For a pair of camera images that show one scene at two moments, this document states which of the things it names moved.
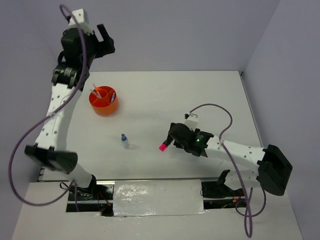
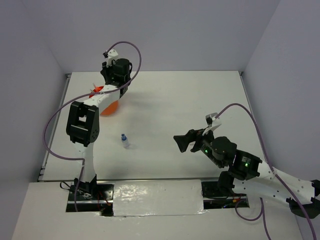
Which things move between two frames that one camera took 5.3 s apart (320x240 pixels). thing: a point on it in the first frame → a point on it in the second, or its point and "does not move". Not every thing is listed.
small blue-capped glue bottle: [124, 140] does not move
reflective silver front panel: [158, 198] does not move
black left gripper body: [95, 48] → [109, 72]
